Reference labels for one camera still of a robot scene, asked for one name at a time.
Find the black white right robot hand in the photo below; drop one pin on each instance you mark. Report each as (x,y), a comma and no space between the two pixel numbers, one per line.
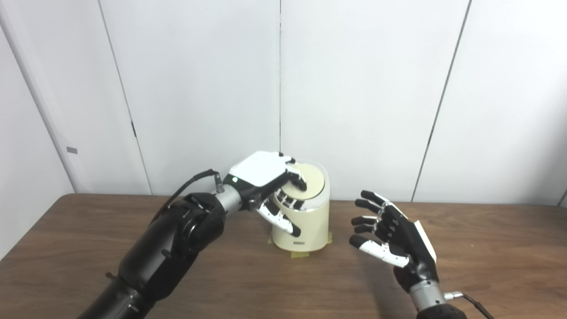
(407,241)

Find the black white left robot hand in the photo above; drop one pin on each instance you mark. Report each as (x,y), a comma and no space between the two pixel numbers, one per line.
(259,173)

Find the round cream bin lid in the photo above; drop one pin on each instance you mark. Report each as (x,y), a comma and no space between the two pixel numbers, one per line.
(312,181)

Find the cream-colored trash bin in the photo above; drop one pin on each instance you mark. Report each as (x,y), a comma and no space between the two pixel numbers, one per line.
(310,221)

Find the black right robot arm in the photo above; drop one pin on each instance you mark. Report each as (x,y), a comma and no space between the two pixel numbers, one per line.
(436,305)

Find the black wall panel hinge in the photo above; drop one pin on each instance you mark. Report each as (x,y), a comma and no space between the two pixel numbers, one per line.
(133,129)

